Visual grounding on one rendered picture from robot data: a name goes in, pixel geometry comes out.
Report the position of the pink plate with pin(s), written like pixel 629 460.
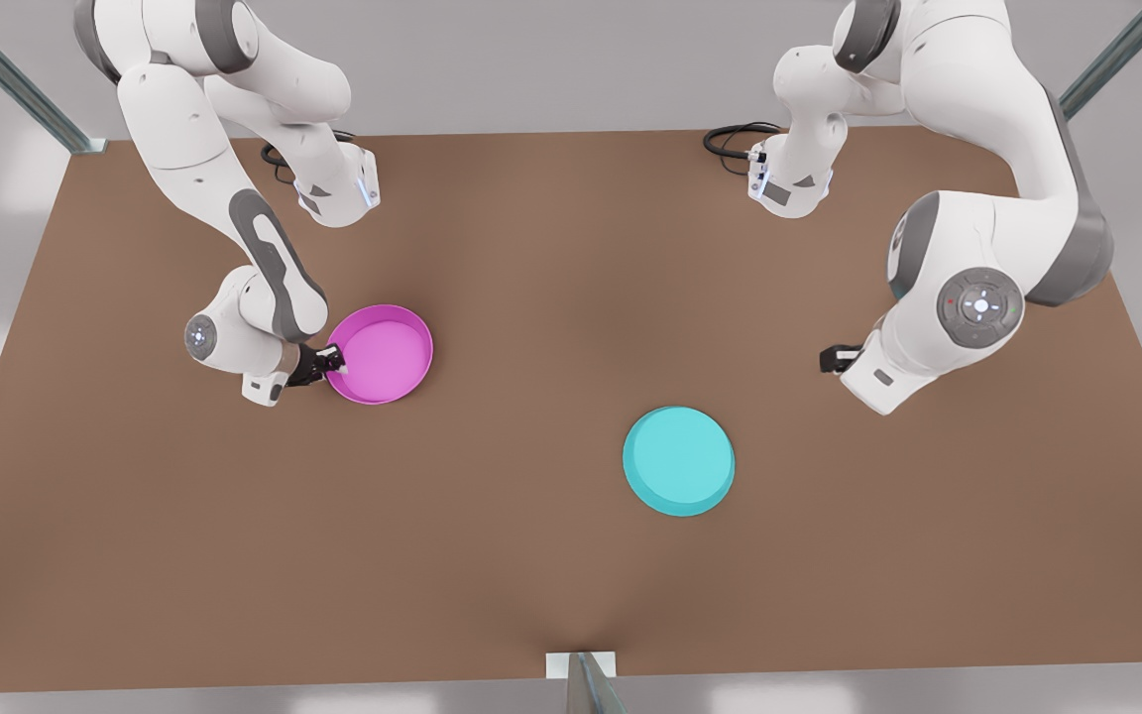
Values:
pixel 385 355

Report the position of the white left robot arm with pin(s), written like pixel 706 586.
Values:
pixel 987 268

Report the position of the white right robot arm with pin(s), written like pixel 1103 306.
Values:
pixel 184 119

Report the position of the blue plate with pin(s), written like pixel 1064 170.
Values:
pixel 678 460

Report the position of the silver frame post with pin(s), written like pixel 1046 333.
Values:
pixel 1116 55
pixel 11 79
pixel 591 684

